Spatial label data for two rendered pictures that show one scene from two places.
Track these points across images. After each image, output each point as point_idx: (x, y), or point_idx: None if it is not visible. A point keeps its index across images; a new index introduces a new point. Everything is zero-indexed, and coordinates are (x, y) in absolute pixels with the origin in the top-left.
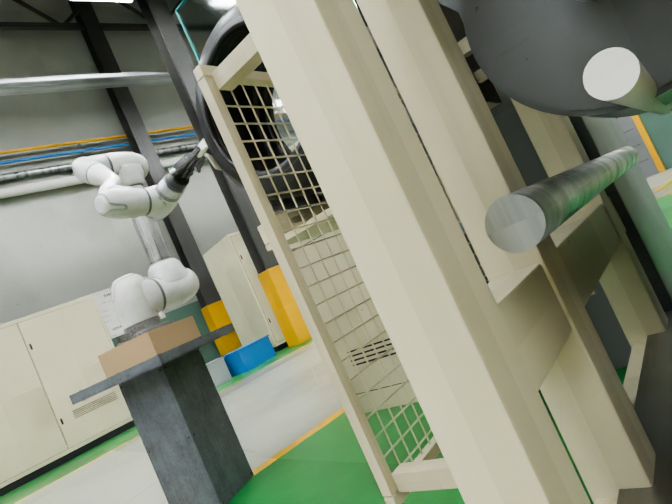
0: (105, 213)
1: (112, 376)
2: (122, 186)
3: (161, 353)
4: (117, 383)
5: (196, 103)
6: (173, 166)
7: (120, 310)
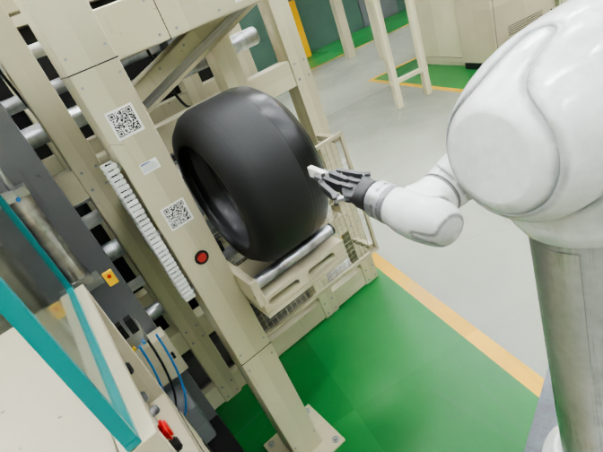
0: None
1: None
2: (445, 153)
3: (547, 369)
4: None
5: (305, 130)
6: (362, 172)
7: None
